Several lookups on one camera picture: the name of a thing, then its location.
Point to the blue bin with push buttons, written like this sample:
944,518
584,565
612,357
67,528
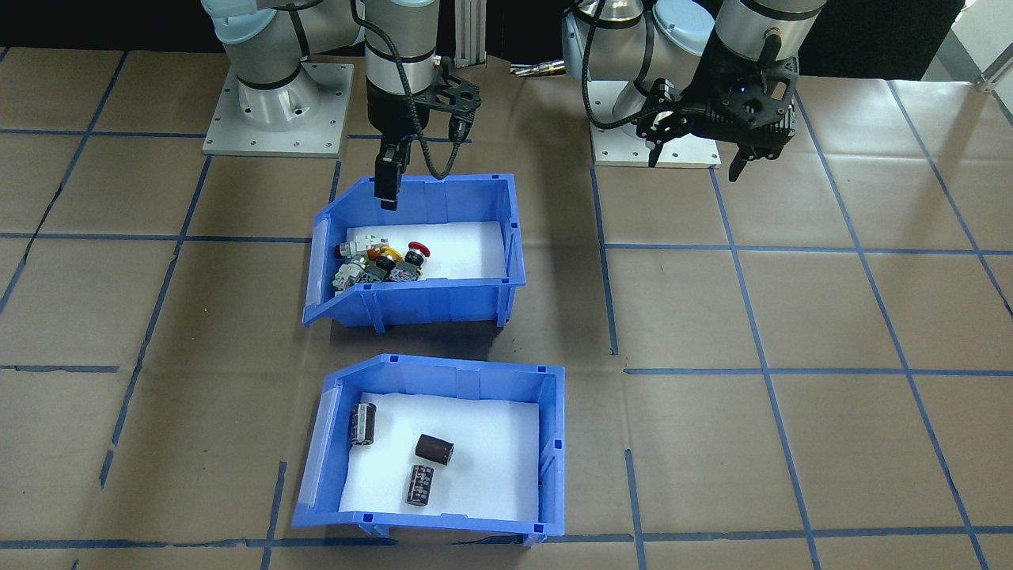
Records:
427,305

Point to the blue bin with capacitors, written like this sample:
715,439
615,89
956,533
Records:
427,372

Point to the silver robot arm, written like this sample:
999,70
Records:
617,47
261,87

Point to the red mushroom push button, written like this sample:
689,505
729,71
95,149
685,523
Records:
417,253

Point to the pile of push-button switches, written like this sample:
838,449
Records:
467,249

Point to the silver metal connector plug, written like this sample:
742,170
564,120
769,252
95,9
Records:
542,70

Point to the dark brown cylindrical capacitor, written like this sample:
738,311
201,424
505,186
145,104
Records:
364,423
419,485
434,449

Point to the aluminium extrusion bar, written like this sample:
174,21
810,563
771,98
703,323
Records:
995,75

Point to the white foam liner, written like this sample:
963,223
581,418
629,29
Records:
491,443

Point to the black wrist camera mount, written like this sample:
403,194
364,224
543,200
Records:
455,95
760,119

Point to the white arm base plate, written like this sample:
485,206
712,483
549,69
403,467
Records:
332,119
613,154

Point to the white push button switch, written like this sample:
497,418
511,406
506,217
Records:
360,242

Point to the yellow push button switch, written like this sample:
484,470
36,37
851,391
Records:
388,254

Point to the grey push button switch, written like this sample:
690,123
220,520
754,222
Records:
404,275
347,278

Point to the aluminium centre post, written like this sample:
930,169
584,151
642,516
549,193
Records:
470,32

